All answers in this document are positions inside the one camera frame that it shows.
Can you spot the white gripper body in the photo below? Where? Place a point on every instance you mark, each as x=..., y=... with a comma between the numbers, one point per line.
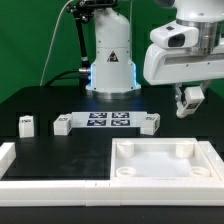
x=172, y=66

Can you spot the white square table top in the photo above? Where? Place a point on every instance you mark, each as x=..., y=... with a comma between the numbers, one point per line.
x=160, y=159

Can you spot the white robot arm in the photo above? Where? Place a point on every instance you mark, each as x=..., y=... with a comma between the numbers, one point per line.
x=187, y=52

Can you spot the white marker sheet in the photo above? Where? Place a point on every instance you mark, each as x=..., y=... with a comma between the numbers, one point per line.
x=123, y=119

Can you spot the white U-shaped fence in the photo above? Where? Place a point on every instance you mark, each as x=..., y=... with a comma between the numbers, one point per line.
x=114, y=191

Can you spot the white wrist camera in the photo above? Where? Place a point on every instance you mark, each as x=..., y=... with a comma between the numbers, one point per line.
x=173, y=35

